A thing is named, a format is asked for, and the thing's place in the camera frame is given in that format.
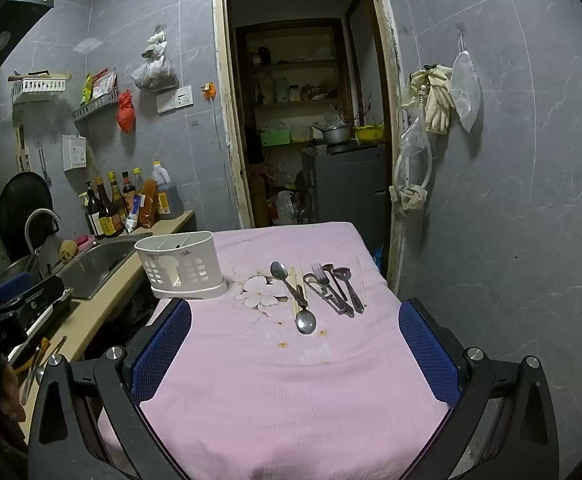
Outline red cap sauce bottle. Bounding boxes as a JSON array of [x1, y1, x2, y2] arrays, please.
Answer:
[[121, 171, 136, 211]]

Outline grey wall shelf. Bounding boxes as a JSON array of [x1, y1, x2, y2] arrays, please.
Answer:
[[72, 87, 120, 122]]

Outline chrome faucet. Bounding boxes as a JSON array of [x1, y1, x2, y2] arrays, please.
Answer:
[[25, 208, 60, 261]]

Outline white wall socket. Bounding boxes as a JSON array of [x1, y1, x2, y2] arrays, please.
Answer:
[[157, 86, 194, 114]]

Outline cooking oil jug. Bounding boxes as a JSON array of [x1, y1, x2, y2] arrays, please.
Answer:
[[151, 161, 184, 220]]

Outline aluminium pot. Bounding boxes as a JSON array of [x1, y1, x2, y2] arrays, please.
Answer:
[[313, 124, 353, 147]]

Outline steel sink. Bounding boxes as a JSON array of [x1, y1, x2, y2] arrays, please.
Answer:
[[53, 232, 154, 301]]

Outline grey refrigerator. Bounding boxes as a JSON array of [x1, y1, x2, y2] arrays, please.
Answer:
[[301, 142, 389, 256]]

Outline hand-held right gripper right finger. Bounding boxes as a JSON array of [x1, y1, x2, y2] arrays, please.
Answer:
[[397, 298, 561, 480]]

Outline beige kitchen counter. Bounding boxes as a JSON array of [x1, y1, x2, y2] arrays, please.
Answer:
[[18, 210, 197, 441]]

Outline orange sauce pouch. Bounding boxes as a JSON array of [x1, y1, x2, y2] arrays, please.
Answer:
[[138, 180, 160, 228]]

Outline white wall box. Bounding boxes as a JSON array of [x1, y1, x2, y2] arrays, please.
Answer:
[[62, 135, 88, 171]]

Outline hanging metal spatula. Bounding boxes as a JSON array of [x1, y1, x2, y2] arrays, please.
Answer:
[[37, 145, 52, 183]]

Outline pink floral tablecloth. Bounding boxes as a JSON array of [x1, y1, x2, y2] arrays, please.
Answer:
[[96, 221, 452, 480]]

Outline white mesh bag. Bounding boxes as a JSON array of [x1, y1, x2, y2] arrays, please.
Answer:
[[450, 50, 483, 132]]

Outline person's left hand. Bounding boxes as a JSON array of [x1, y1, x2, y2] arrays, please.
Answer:
[[2, 355, 26, 421]]

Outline wooden shelf unit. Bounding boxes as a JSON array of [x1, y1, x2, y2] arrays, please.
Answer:
[[236, 20, 357, 151]]

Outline red plastic bag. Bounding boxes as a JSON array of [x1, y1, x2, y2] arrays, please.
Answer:
[[117, 90, 136, 134]]

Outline cream rubber gloves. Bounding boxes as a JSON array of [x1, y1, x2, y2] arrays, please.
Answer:
[[402, 65, 454, 135]]

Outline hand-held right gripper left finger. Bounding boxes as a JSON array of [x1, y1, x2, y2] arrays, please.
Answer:
[[27, 297, 193, 480]]

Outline clear plastic bag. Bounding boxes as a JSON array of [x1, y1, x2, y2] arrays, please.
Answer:
[[131, 30, 179, 92]]

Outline dark pump bottle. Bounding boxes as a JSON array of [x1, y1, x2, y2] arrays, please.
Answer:
[[83, 182, 104, 238]]

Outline gold spoon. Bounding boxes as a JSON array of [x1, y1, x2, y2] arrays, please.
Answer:
[[333, 267, 365, 314]]

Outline white basket rack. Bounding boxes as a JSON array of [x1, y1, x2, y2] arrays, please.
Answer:
[[8, 71, 72, 106]]

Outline white plastic utensil holder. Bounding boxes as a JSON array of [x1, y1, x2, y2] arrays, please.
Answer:
[[135, 230, 228, 300]]

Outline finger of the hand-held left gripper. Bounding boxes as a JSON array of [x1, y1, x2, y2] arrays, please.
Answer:
[[8, 300, 74, 361], [0, 271, 66, 317]]

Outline yellow bowl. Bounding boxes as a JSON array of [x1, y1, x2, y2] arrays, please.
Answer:
[[353, 124, 385, 143]]

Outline red snack packet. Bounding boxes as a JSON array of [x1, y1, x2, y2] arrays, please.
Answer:
[[91, 67, 118, 99]]

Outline white hose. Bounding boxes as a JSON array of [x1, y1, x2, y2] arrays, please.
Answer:
[[393, 85, 434, 196]]

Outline worn door frame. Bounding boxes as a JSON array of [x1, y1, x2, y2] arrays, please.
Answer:
[[212, 0, 407, 293]]

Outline steel pot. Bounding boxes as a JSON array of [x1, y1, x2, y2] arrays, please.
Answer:
[[0, 255, 42, 301]]

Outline black pan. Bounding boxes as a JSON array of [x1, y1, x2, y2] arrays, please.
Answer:
[[0, 171, 54, 261]]

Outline white plastic bag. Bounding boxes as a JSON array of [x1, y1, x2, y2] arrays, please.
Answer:
[[271, 190, 297, 226]]

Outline silver fork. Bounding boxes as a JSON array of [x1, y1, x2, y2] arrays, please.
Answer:
[[311, 263, 349, 313]]

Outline metal tongs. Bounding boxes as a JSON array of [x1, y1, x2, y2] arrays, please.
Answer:
[[21, 345, 46, 406]]

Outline yellow cap sauce bottle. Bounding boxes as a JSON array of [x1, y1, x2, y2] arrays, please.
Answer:
[[108, 172, 128, 231]]

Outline small dark spoon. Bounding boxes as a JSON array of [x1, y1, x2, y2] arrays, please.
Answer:
[[321, 263, 348, 303]]

